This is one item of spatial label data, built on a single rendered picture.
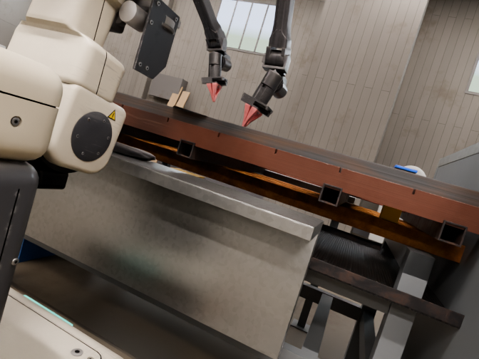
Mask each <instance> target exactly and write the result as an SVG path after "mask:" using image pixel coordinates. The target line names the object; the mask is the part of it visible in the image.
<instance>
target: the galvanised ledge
mask: <svg viewBox="0 0 479 359"><path fill-rule="evenodd" d="M106 166H108V167H111V168H113V169H116V170H119V171H121V172H124V173H127V174H129V175H132V176H135V177H138V178H141V179H143V180H146V181H149V182H152V183H154V184H157V185H160V186H162V187H165V188H168V189H171V190H173V191H176V192H179V193H181V194H184V195H187V196H189V197H192V198H195V199H198V200H200V201H203V202H206V203H208V204H211V205H214V206H216V207H219V208H222V209H225V210H227V211H229V212H233V213H235V214H238V215H241V216H243V217H246V218H248V219H252V220H255V221H256V222H260V223H262V224H266V225H267V226H270V227H274V228H275V229H279V230H281V231H285V232H287V233H289V234H293V235H295V236H298V237H300V238H303V239H306V240H308V241H311V240H312V239H313V238H314V237H315V236H316V235H317V234H318V233H319V232H320V231H321V228H322V225H323V223H324V220H321V219H317V218H315V217H311V216H309V215H306V214H303V213H301V212H297V211H294V210H292V209H288V208H286V207H283V206H280V205H278V204H274V203H271V202H268V201H265V200H263V199H260V198H257V197H253V196H251V195H248V194H245V193H243V192H239V191H237V190H234V189H230V188H228V187H225V186H222V185H220V184H216V183H214V182H210V181H207V180H205V179H202V178H199V177H196V176H193V175H189V174H187V173H185V172H181V171H179V170H175V169H173V168H170V167H166V166H165V165H161V164H158V163H156V162H152V161H148V160H142V159H138V158H136V157H131V156H127V155H122V154H119V153H117V152H112V154H111V156H110V159H109V161H108V163H107V165H106Z"/></svg>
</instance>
